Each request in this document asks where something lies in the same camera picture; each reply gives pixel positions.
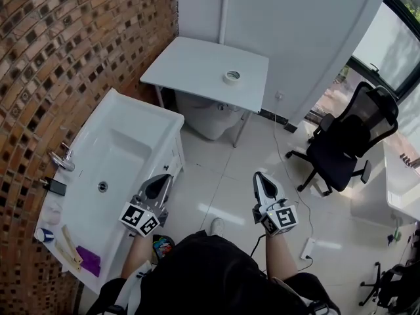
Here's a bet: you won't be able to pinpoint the white wall pipe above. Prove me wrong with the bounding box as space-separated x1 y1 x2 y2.
219 0 232 45

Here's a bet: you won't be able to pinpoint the white toilet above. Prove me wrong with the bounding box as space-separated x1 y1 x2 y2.
175 89 245 140

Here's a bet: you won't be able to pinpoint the black mesh trash bin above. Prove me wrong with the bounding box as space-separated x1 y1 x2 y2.
152 234 176 262

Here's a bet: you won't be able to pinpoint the black soap dispenser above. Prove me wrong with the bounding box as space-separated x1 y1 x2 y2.
39 177 68 196

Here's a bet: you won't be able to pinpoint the person's white shoe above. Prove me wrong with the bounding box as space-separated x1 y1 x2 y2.
209 217 226 238

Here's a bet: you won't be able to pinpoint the white square table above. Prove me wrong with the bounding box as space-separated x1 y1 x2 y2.
140 36 270 149

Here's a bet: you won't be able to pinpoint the white tape roll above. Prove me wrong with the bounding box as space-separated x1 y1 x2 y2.
223 70 242 86

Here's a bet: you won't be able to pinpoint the white harness strap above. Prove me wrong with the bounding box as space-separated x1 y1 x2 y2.
304 299 331 315
114 260 154 315

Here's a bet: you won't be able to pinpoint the chrome faucet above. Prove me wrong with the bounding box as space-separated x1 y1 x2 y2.
49 142 76 173

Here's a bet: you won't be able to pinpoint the person's right forearm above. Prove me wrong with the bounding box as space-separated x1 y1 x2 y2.
264 233 299 279

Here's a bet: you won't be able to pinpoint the white mug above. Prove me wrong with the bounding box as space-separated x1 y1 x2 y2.
44 201 63 226

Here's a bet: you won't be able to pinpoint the black mesh office chair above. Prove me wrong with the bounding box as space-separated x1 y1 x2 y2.
284 81 400 196

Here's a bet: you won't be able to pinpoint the colourful wrappers in bin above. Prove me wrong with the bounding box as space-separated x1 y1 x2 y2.
154 237 173 259

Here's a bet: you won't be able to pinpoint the purple cloth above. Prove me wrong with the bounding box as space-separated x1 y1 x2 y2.
75 245 102 278

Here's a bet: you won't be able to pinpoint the black framed window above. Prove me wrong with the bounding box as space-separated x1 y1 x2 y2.
347 0 420 100

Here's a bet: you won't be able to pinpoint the blue white jar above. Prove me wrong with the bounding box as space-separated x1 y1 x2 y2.
35 227 55 243

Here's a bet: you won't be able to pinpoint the person's black shirt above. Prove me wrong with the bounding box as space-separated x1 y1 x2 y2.
87 230 342 315

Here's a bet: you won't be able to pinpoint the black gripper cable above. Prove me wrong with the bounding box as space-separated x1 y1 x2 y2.
249 234 267 258

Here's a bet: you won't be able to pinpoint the white vanity cabinet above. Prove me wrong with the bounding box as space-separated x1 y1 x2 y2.
160 130 186 193

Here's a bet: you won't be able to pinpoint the person's left forearm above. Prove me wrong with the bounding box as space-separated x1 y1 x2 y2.
119 234 156 280

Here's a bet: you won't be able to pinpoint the white countertop basin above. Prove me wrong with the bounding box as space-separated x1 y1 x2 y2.
382 136 420 222

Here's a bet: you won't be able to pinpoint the white power strip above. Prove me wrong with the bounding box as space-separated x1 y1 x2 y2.
300 237 316 261

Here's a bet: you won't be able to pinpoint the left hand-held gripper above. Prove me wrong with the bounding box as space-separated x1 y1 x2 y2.
117 173 175 238

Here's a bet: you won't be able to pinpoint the white power cable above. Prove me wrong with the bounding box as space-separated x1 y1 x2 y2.
273 98 315 239

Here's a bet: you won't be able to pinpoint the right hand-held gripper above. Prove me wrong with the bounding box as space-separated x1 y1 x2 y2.
251 171 299 236

